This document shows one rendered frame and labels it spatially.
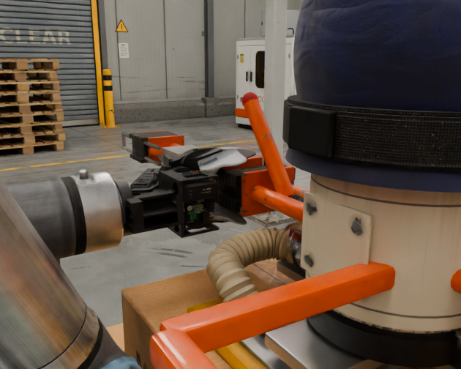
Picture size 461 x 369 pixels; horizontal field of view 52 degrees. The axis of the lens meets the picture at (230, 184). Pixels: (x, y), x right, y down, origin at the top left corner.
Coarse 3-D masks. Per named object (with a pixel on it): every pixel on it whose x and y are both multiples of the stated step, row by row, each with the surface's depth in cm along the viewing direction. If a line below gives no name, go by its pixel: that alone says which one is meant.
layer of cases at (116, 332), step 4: (116, 324) 130; (120, 324) 130; (108, 328) 128; (112, 328) 128; (116, 328) 128; (120, 328) 128; (112, 332) 126; (116, 332) 126; (120, 332) 126; (112, 336) 124; (116, 336) 124; (120, 336) 124; (116, 340) 122; (120, 340) 122; (120, 344) 121
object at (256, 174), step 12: (228, 168) 67; (240, 168) 68; (252, 168) 68; (264, 168) 68; (288, 168) 63; (216, 180) 66; (228, 180) 62; (240, 180) 61; (252, 180) 61; (264, 180) 62; (228, 192) 64; (240, 192) 61; (228, 204) 63; (240, 204) 62; (252, 204) 62
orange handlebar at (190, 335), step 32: (256, 192) 60; (288, 288) 33; (320, 288) 34; (352, 288) 35; (384, 288) 37; (192, 320) 29; (224, 320) 30; (256, 320) 31; (288, 320) 32; (160, 352) 27; (192, 352) 26
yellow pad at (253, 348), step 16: (208, 304) 55; (256, 336) 48; (224, 352) 48; (240, 352) 46; (256, 352) 46; (272, 352) 46; (240, 368) 45; (256, 368) 44; (272, 368) 43; (288, 368) 43
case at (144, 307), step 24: (264, 264) 71; (144, 288) 63; (168, 288) 63; (192, 288) 63; (264, 288) 63; (144, 312) 57; (168, 312) 57; (144, 336) 57; (144, 360) 58; (216, 360) 48
